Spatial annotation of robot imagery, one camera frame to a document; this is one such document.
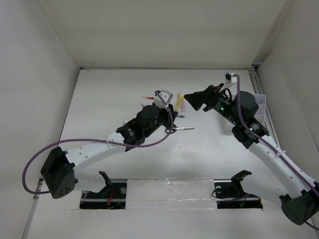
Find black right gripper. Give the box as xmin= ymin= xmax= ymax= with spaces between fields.
xmin=184 ymin=83 xmax=241 ymax=126

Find purple pink highlighter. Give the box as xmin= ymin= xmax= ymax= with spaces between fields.
xmin=178 ymin=94 xmax=186 ymax=112

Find yellow highlighter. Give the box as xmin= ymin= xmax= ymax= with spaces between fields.
xmin=173 ymin=99 xmax=182 ymax=112

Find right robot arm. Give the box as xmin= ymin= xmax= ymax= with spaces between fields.
xmin=184 ymin=84 xmax=319 ymax=225

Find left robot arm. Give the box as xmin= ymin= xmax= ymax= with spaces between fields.
xmin=40 ymin=105 xmax=178 ymax=199

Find orange capped red pen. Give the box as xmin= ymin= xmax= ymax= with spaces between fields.
xmin=141 ymin=96 xmax=154 ymax=100

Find white divided container left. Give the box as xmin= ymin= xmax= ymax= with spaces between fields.
xmin=221 ymin=117 xmax=235 ymax=135

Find white divided container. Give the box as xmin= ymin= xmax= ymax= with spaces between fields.
xmin=253 ymin=94 xmax=266 ymax=118
xmin=221 ymin=117 xmax=235 ymax=135

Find white divided container right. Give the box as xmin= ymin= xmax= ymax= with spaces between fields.
xmin=253 ymin=94 xmax=266 ymax=118

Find black handled scissors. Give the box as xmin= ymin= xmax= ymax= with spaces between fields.
xmin=165 ymin=126 xmax=194 ymax=134

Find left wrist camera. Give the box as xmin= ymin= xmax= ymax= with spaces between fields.
xmin=154 ymin=90 xmax=173 ymax=109

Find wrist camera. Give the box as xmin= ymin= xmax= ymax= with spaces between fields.
xmin=154 ymin=90 xmax=173 ymax=109
xmin=221 ymin=71 xmax=238 ymax=90

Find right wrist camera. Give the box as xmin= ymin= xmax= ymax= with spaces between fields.
xmin=221 ymin=71 xmax=238 ymax=90

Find aluminium rail right side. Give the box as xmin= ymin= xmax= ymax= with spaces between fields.
xmin=248 ymin=65 xmax=278 ymax=143

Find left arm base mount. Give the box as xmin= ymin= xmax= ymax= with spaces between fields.
xmin=79 ymin=171 xmax=128 ymax=210

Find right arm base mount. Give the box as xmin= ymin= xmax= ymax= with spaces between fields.
xmin=211 ymin=170 xmax=263 ymax=209

